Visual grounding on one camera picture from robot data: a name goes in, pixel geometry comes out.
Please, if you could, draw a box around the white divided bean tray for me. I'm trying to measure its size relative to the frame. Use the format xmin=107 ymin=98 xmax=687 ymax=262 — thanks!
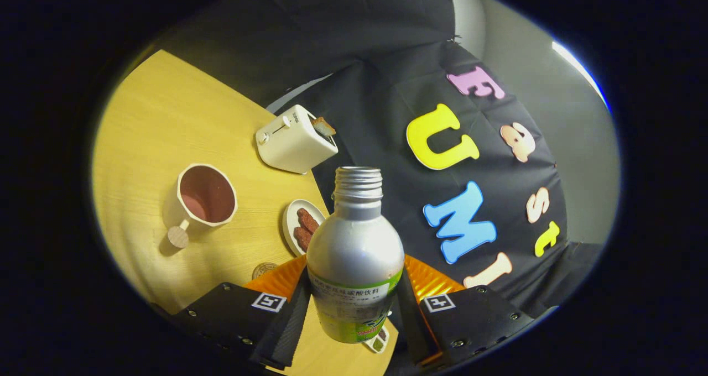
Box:
xmin=362 ymin=325 xmax=391 ymax=354

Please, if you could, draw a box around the silver bottle with green label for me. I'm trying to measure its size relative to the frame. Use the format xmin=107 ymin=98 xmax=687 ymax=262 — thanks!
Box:
xmin=306 ymin=166 xmax=405 ymax=344

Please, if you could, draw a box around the wooden table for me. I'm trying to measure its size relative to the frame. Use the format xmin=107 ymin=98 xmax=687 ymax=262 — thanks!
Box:
xmin=91 ymin=50 xmax=399 ymax=376

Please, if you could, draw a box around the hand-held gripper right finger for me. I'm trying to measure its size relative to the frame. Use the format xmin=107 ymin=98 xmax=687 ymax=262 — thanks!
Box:
xmin=395 ymin=254 xmax=536 ymax=372

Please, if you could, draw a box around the beige cup with wooden handle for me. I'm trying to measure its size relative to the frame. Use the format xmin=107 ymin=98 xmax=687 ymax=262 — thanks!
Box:
xmin=166 ymin=164 xmax=238 ymax=249

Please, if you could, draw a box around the toast slice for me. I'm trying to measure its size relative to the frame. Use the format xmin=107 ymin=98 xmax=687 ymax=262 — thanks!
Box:
xmin=310 ymin=116 xmax=336 ymax=138

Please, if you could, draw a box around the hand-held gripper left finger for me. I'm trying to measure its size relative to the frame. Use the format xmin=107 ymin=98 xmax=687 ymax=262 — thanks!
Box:
xmin=150 ymin=254 xmax=311 ymax=371

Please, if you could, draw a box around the white oval plate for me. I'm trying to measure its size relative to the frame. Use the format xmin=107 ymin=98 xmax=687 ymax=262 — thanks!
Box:
xmin=282 ymin=199 xmax=328 ymax=257

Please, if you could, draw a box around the black backdrop cloth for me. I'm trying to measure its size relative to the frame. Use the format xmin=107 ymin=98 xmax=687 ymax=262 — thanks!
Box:
xmin=138 ymin=0 xmax=603 ymax=376

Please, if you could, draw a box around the white toaster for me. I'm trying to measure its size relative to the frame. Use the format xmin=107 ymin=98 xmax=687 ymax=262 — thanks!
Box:
xmin=255 ymin=105 xmax=339 ymax=175

